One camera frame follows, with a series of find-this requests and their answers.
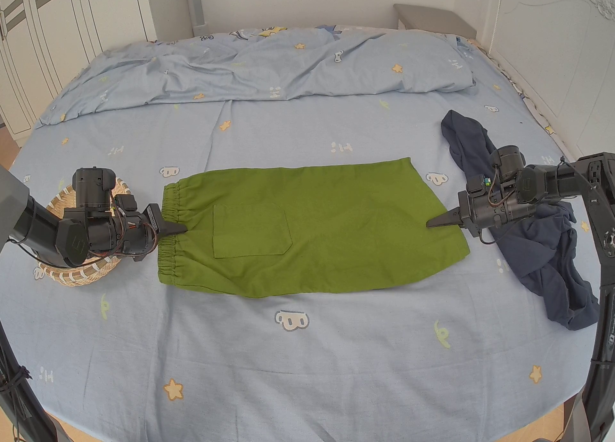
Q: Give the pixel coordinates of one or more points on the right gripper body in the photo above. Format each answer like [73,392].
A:
[499,214]

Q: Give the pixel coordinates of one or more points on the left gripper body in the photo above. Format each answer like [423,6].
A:
[125,241]

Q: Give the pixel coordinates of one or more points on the green shorts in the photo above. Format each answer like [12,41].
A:
[336,229]

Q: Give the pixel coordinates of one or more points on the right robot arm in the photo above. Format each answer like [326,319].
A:
[562,185]

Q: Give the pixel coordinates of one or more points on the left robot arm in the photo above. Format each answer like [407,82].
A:
[72,243]

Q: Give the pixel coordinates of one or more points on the round woven basket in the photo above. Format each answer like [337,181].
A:
[77,279]

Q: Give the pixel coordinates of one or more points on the dark blue garment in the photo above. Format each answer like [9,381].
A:
[552,277]

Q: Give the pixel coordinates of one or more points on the bed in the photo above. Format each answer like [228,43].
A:
[307,358]

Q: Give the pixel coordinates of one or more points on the grey bedside table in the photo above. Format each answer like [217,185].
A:
[432,20]

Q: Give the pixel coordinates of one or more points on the white wardrobe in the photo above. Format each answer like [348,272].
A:
[57,22]

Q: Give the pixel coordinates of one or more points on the pale blue quilt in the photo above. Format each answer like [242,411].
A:
[288,70]

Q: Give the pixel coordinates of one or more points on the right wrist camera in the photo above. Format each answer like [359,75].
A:
[479,184]

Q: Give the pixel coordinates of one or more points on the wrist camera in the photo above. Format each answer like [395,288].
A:
[479,184]
[127,204]

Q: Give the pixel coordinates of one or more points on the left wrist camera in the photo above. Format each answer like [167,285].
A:
[127,204]

